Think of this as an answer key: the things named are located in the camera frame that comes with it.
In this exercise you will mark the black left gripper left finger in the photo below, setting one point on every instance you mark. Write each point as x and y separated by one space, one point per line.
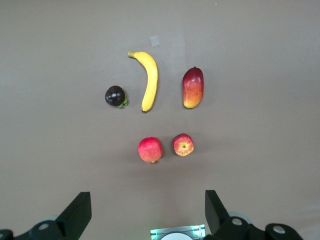
73 220

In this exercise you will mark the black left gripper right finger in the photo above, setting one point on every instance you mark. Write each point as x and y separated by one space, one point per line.
216 220

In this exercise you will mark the red yellow apple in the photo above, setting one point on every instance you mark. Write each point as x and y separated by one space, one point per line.
183 145

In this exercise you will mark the yellow banana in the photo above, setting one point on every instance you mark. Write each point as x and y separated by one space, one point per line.
151 82

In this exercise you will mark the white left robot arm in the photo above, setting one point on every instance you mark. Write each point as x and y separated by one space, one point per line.
176 237

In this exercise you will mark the red pomegranate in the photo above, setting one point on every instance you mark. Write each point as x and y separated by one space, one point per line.
150 150

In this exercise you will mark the dark purple mangosteen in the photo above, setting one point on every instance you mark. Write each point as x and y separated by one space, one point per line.
114 96

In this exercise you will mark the red yellow mango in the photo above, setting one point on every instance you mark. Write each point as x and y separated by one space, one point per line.
193 87

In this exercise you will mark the small tape patch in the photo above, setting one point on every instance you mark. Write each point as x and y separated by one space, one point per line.
154 41

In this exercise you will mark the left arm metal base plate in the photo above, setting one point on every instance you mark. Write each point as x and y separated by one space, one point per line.
160 230

